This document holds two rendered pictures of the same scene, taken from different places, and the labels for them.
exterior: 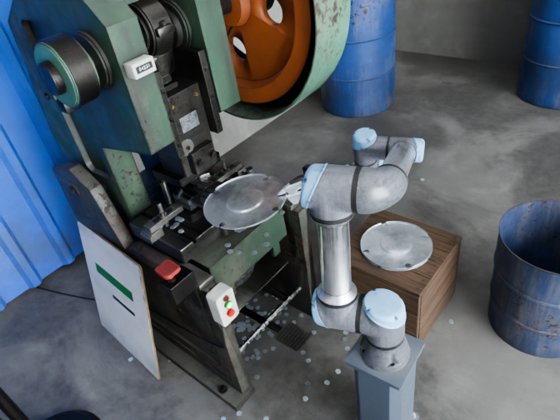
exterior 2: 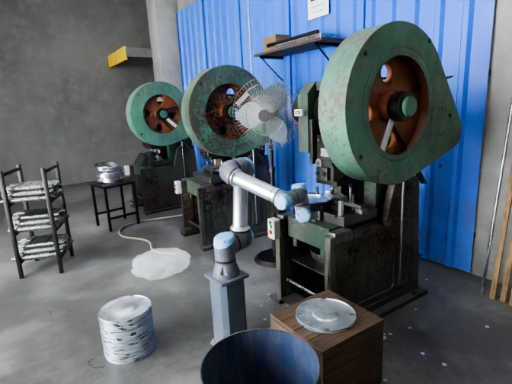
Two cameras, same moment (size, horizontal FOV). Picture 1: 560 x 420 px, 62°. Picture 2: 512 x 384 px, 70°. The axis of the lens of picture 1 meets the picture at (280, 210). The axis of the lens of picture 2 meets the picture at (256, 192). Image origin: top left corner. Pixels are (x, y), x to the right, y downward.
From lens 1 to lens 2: 2.55 m
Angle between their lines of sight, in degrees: 91
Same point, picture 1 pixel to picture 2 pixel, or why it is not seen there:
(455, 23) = not seen: outside the picture
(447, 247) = (312, 339)
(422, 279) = (283, 318)
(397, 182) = (223, 169)
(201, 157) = (319, 171)
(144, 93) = (302, 125)
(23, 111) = not seen: hidden behind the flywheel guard
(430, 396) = not seen: hidden behind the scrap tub
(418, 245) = (318, 323)
